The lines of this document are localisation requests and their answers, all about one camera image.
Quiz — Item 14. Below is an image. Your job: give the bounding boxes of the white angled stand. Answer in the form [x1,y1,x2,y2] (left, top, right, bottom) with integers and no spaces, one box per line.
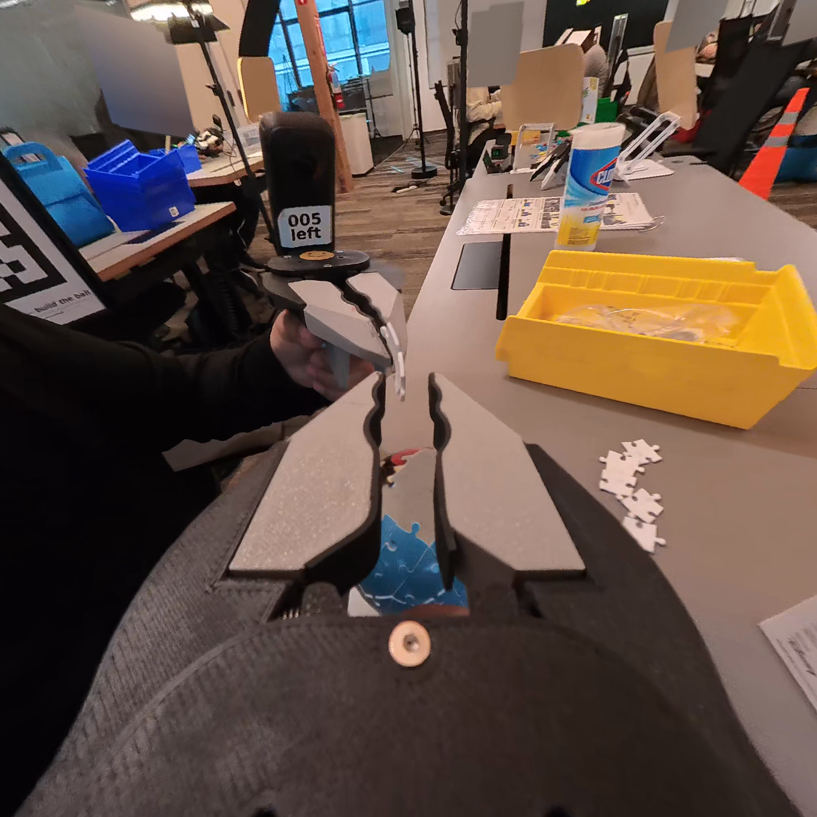
[616,110,683,180]

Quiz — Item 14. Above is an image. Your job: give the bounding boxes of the orange traffic cone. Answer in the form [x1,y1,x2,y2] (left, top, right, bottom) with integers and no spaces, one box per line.
[739,86,811,202]

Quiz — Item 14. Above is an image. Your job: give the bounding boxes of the wooden column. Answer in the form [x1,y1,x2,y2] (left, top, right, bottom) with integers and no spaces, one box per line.
[295,0,355,192]

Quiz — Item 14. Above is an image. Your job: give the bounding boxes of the cluster of white jigsaw parts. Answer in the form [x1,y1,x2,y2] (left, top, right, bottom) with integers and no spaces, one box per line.
[598,438,666,555]

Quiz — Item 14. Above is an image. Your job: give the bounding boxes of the pale wooden board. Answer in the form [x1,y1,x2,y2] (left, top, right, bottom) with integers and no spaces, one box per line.
[652,19,700,129]
[237,56,282,122]
[501,43,585,131]

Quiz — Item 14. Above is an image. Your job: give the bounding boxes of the checkered code sign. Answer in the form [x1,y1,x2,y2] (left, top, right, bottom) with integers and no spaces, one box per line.
[0,153,109,326]

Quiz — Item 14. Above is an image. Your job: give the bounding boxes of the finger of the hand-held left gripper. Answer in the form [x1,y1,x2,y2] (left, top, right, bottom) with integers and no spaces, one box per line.
[346,271,409,358]
[289,281,394,376]

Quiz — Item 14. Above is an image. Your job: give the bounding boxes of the clear plastic bag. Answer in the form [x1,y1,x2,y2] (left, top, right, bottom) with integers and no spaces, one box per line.
[552,303,748,346]

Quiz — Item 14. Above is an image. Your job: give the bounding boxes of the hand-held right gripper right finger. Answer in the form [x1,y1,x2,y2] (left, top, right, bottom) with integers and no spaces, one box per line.
[428,372,587,592]

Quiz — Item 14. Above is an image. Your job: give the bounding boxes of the person's left hand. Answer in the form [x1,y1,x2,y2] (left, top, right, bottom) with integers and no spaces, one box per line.
[269,309,377,403]

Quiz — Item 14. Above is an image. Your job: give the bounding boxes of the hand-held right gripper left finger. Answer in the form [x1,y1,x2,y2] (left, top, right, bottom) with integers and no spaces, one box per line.
[226,371,387,587]

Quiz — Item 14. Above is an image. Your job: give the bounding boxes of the printed papers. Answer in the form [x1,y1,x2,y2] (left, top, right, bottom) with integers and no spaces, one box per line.
[456,191,665,236]

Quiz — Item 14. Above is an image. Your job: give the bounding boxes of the white wipes canister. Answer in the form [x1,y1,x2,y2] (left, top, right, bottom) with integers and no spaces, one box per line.
[554,123,628,251]

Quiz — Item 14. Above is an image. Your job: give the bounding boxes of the blue plastic bin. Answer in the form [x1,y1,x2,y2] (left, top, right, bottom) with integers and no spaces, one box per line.
[84,140,197,232]

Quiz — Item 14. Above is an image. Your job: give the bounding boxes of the blue bin with handle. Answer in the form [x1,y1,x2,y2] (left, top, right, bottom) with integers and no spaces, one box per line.
[3,142,116,246]

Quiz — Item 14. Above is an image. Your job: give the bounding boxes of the blue puzzle ball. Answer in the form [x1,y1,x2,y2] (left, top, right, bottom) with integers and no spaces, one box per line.
[357,447,470,617]

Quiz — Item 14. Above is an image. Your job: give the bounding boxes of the white printed paper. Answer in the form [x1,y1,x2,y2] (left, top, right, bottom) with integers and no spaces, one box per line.
[758,594,817,716]

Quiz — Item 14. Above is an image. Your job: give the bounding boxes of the wooden desk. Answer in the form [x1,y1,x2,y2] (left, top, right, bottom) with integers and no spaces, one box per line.
[83,201,240,282]

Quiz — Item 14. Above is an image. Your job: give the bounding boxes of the yellow plastic bin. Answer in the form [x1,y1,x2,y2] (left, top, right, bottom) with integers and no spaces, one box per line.
[496,250,817,430]

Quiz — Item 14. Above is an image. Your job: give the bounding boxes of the grey table cable hatch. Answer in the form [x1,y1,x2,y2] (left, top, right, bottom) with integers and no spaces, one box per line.
[451,241,506,292]

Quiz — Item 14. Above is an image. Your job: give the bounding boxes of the white puzzle piece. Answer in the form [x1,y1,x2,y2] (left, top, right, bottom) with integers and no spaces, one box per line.
[381,322,409,402]

